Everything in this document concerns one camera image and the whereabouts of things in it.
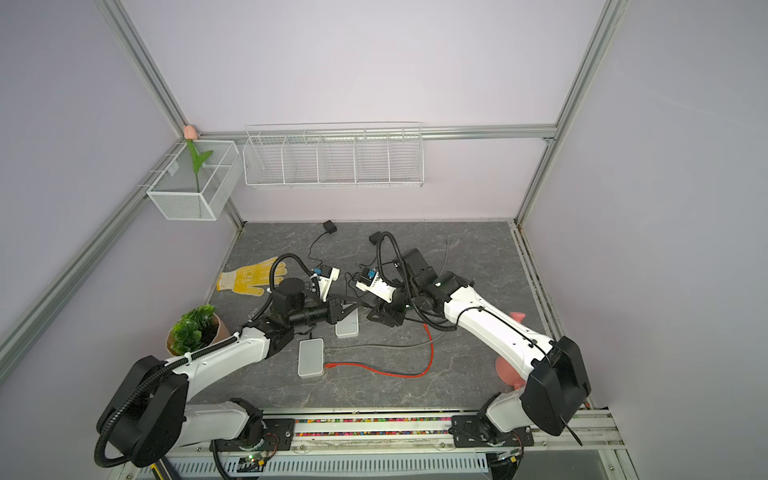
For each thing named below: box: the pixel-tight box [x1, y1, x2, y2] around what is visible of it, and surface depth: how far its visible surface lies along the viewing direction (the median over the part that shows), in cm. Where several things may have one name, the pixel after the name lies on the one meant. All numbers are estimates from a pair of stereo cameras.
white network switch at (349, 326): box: [335, 308, 359, 338], surface depth 92 cm
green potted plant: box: [166, 304, 231, 356], surface depth 78 cm
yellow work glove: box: [216, 257, 288, 297], surface depth 106 cm
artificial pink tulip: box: [183, 125, 213, 193], surface depth 92 cm
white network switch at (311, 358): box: [298, 338, 324, 378], surface depth 86 cm
